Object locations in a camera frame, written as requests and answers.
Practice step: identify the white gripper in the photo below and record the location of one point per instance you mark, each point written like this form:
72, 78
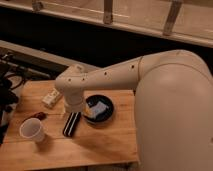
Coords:
69, 108

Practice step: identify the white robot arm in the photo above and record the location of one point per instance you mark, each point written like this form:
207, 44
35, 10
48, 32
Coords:
173, 106

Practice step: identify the dark red small object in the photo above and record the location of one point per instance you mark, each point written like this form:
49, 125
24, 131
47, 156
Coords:
39, 115

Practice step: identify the black round plate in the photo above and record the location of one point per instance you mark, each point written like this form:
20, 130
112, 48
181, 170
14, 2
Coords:
92, 101

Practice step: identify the metal window railing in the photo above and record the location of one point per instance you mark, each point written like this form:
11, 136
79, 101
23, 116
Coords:
188, 21

